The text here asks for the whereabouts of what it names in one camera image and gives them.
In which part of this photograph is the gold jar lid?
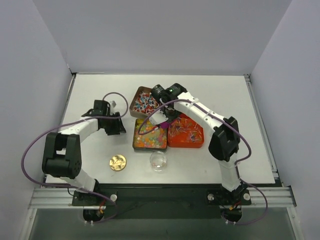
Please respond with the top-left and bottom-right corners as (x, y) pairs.
(109, 154), (127, 172)

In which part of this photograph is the orange tray with lollipops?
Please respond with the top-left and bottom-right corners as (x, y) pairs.
(167, 113), (205, 149)

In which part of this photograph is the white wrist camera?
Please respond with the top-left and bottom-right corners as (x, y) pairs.
(149, 111), (167, 126)
(109, 100), (117, 108)

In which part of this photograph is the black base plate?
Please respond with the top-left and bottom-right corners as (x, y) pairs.
(71, 183), (252, 221)

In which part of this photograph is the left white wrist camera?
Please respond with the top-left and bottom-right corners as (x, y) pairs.
(109, 100), (117, 108)

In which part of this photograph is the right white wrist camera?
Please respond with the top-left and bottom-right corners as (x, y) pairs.
(149, 111), (167, 126)

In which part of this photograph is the clear glass jar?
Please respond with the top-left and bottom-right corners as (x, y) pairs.
(149, 151), (167, 172)

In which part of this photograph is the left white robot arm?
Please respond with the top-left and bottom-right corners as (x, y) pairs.
(42, 100), (126, 206)

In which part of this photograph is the beige tin with lollipops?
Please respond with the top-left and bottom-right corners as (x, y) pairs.
(129, 86), (160, 119)

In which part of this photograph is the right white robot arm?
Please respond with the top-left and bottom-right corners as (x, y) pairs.
(149, 83), (245, 204)

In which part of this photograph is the gold tin with star candies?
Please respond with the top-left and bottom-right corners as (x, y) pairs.
(132, 118), (168, 152)

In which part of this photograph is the purple plastic scoop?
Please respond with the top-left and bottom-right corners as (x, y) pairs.
(160, 122), (170, 129)

